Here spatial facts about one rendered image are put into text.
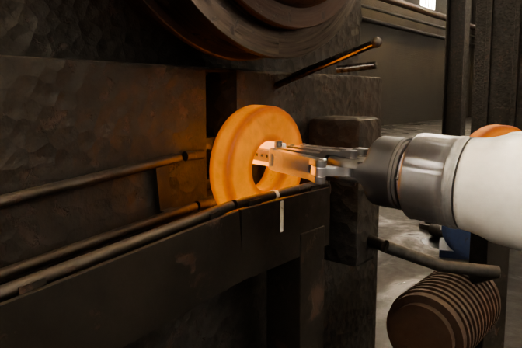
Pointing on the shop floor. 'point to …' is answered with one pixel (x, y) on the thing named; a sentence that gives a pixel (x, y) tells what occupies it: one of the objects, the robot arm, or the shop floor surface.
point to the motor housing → (443, 312)
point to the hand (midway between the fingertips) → (260, 152)
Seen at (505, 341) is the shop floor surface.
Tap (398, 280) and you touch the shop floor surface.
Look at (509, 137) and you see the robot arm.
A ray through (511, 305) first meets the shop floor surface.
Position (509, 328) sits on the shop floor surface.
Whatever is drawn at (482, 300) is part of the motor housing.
